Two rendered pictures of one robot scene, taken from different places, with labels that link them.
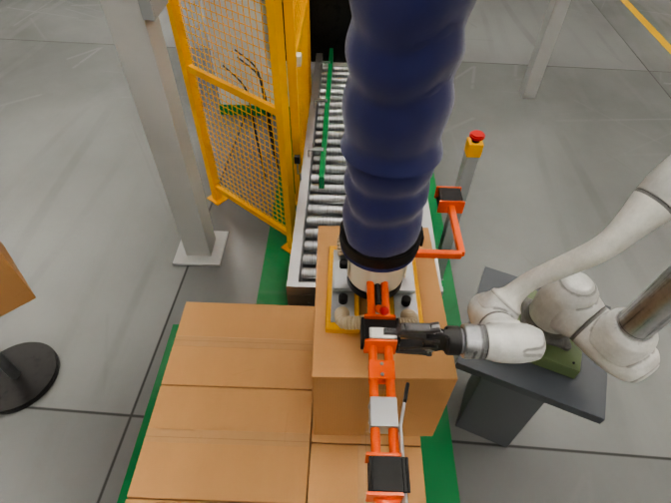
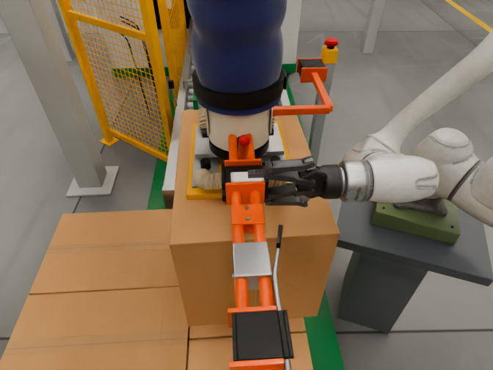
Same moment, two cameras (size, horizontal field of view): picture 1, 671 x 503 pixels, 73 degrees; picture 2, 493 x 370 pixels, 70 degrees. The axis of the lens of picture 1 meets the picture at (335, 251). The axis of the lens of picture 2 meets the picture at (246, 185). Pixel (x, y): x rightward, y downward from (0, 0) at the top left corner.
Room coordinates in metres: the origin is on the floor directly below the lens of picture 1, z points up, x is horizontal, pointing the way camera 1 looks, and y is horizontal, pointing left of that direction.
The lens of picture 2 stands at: (0.08, -0.08, 1.72)
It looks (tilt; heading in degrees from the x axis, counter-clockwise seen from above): 43 degrees down; 356
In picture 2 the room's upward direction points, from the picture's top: straight up
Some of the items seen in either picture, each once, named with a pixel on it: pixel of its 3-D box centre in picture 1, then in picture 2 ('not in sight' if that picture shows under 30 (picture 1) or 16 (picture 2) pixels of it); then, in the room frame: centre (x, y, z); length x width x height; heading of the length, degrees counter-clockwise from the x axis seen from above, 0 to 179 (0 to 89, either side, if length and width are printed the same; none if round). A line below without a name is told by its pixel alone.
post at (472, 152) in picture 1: (453, 219); (317, 129); (1.82, -0.64, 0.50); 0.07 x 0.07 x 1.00; 89
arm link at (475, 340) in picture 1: (470, 340); (351, 180); (0.62, -0.35, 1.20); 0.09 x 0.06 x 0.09; 179
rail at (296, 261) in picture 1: (310, 149); (185, 86); (2.43, 0.18, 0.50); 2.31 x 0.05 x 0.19; 179
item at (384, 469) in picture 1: (382, 477); (254, 341); (0.29, -0.11, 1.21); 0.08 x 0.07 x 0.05; 179
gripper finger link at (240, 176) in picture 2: (382, 332); (247, 177); (0.63, -0.13, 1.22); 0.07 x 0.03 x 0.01; 89
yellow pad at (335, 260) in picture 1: (342, 282); (206, 152); (0.89, -0.03, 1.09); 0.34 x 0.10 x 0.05; 179
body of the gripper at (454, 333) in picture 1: (442, 339); (318, 182); (0.63, -0.28, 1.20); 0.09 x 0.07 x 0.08; 89
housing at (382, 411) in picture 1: (382, 414); (251, 265); (0.42, -0.12, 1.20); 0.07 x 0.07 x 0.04; 89
